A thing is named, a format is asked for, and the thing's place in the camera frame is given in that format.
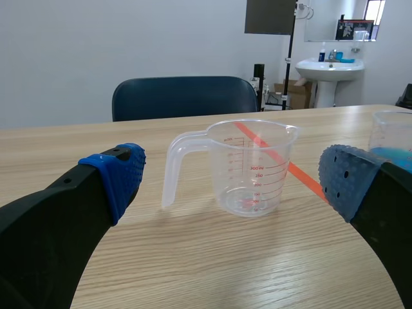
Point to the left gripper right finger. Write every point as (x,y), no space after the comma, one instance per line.
(380,209)

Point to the empty clear plastic beaker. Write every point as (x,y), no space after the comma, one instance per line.
(251,167)

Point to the clear beaker with blue liquid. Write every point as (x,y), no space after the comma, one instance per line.
(392,135)

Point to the wall mirror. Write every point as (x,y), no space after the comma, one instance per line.
(325,19)

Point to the short black post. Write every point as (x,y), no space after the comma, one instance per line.
(259,72)

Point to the white wash basin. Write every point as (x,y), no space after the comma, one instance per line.
(328,69)

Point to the brown cardboard box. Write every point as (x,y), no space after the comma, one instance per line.
(299,96)

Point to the dark blue chair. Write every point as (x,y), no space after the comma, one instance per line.
(183,96)

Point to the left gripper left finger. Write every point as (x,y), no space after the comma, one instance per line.
(58,231)

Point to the black tripod stand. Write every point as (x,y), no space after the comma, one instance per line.
(288,71)

